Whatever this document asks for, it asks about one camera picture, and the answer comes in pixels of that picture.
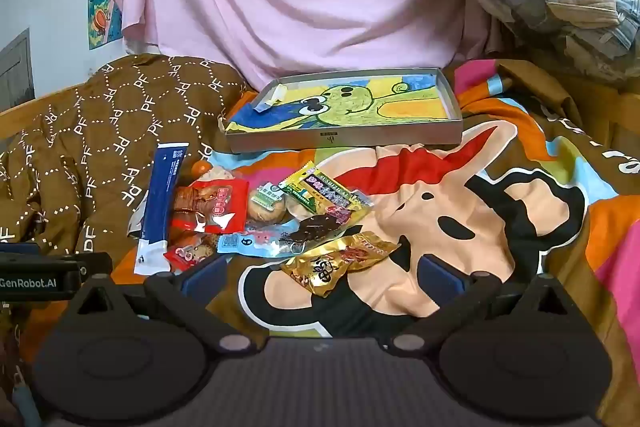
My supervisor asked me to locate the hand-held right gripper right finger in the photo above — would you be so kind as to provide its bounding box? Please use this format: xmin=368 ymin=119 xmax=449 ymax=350
xmin=390 ymin=254 xmax=573 ymax=353

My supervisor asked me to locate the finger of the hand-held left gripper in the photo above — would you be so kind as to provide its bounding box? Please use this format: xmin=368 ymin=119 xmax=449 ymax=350
xmin=77 ymin=252 xmax=114 ymax=289

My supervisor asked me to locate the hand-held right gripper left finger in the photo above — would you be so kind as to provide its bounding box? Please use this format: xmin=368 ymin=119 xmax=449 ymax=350
xmin=70 ymin=253 xmax=256 ymax=355

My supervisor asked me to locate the small red label snack packet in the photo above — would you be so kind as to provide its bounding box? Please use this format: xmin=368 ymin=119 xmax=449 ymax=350
xmin=164 ymin=234 xmax=223 ymax=274

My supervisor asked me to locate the pink printed snack packet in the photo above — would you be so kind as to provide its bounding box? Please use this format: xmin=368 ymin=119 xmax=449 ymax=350
xmin=216 ymin=229 xmax=287 ymax=256

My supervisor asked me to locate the large red snack packet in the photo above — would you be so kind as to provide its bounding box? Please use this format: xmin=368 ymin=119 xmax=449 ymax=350
xmin=170 ymin=179 xmax=250 ymax=234

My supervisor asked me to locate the blue and white long packet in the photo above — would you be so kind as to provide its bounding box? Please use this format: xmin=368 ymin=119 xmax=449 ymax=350
xmin=134 ymin=143 xmax=190 ymax=277

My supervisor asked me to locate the biscuit packet with green label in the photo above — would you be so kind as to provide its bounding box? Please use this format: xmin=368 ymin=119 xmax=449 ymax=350
xmin=246 ymin=183 xmax=288 ymax=224

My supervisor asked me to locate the gold snack packet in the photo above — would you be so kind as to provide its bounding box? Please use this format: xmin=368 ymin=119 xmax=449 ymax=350
xmin=280 ymin=232 xmax=401 ymax=299

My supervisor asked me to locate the clear packet with dark snack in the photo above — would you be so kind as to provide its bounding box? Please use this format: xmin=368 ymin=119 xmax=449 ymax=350
xmin=277 ymin=207 xmax=363 ymax=258

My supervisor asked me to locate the yellow green rice cracker packet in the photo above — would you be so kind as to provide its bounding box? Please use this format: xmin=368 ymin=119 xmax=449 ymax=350
xmin=278 ymin=161 xmax=373 ymax=220

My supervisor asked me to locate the grey cardboard tray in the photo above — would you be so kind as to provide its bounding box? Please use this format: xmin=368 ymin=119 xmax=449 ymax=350
xmin=218 ymin=67 xmax=463 ymax=154

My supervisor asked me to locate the cartoon printed blanket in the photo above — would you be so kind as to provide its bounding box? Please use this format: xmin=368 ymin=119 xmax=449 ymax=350
xmin=30 ymin=57 xmax=640 ymax=427

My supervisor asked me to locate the pale snack packet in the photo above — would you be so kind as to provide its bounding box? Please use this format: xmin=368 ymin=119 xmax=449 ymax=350
xmin=206 ymin=164 xmax=247 ymax=184

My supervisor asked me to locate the brown patterned blanket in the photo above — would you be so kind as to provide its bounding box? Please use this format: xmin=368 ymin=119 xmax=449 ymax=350
xmin=0 ymin=54 xmax=251 ymax=258

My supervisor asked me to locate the cream paper scrap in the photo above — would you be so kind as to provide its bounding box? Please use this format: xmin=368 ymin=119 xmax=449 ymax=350
xmin=254 ymin=84 xmax=289 ymax=114

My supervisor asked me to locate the cartoon drawing paper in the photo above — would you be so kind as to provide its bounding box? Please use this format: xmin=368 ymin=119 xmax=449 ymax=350
xmin=227 ymin=72 xmax=453 ymax=134

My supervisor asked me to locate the wooden bed frame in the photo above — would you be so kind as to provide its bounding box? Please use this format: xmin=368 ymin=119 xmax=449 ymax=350
xmin=0 ymin=79 xmax=96 ymax=142

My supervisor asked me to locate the grey wall panel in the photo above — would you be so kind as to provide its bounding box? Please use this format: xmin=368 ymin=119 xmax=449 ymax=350
xmin=0 ymin=28 xmax=37 ymax=108

